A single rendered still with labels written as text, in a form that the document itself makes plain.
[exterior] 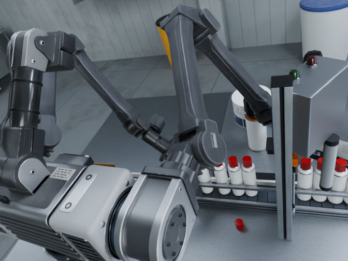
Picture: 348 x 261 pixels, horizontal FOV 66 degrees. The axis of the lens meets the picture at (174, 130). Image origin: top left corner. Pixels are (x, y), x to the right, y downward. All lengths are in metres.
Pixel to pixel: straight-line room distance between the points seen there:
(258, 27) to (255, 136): 3.17
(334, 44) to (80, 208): 3.36
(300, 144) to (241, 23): 3.69
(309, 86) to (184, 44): 0.30
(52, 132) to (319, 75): 0.72
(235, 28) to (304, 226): 3.56
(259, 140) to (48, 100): 0.89
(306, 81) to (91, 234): 0.55
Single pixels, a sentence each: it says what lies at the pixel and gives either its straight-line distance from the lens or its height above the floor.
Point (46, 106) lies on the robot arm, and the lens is 0.92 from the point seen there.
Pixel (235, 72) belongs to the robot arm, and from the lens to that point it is 0.85.
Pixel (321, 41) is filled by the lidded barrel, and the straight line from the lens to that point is 3.54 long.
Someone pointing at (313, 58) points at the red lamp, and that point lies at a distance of 0.74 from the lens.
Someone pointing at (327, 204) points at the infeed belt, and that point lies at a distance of 1.18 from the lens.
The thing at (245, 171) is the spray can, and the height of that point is 1.04.
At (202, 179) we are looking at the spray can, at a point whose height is 0.98.
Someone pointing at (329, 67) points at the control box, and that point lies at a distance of 0.74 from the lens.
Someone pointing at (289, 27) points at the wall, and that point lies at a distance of 4.31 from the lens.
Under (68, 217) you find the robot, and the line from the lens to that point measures 0.47.
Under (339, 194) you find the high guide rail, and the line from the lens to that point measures 1.11.
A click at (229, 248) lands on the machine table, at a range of 1.14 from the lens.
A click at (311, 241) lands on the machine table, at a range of 1.15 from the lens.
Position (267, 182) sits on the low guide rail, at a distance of 1.19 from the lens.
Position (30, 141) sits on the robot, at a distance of 0.55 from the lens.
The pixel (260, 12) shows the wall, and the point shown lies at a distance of 4.25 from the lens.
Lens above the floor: 1.84
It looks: 37 degrees down
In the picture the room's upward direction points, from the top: 19 degrees counter-clockwise
